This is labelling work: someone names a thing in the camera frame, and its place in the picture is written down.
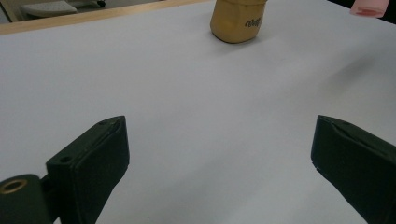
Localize white perforated chair base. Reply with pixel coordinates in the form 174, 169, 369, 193
20, 0, 78, 19

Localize light wooden furniture frame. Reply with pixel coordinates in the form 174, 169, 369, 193
0, 0, 20, 23

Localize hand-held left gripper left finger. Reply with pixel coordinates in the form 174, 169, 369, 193
40, 115, 131, 224

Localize yellow bag-shaped pot with bear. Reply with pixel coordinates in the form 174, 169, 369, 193
209, 0, 268, 44

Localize pink hairbrush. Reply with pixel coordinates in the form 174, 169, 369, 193
349, 0, 390, 19

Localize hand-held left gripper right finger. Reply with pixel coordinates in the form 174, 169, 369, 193
310, 115, 396, 224

